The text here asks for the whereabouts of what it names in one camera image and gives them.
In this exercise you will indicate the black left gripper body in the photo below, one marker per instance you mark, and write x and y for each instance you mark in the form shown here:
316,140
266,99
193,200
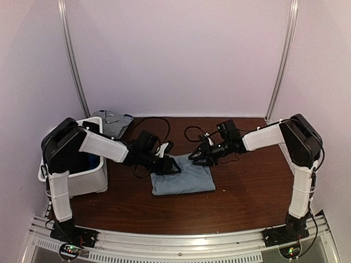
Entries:
154,166

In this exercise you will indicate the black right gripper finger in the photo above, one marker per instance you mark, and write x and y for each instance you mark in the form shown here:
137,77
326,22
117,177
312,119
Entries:
198,153
206,162

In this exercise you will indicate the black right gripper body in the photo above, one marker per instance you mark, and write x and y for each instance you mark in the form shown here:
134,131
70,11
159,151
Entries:
222,150

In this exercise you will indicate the light blue denim skirt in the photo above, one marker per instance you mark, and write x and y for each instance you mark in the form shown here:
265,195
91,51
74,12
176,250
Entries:
192,179

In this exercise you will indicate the black garment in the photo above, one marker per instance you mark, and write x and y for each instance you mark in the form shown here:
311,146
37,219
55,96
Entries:
91,126

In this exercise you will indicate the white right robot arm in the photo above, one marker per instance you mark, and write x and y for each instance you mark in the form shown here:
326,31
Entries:
303,143

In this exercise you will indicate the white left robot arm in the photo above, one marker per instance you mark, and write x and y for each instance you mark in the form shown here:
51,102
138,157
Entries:
61,147

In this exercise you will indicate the white plastic laundry bin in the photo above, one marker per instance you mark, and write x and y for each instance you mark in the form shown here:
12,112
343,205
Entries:
89,181

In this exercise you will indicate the folded grey button shirt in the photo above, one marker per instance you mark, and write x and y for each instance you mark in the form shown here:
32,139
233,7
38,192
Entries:
114,124

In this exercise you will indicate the front aluminium rail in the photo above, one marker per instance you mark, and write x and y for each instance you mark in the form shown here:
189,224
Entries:
243,246

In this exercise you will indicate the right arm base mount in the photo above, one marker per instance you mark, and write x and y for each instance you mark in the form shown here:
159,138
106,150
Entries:
288,236

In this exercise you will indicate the right aluminium frame post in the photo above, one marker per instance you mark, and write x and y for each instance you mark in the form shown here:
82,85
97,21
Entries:
288,42

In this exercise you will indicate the aluminium frame post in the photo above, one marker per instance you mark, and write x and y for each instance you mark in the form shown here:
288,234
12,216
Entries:
288,42
64,20

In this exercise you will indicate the left aluminium frame post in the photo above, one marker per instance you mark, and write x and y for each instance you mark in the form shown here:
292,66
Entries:
64,20

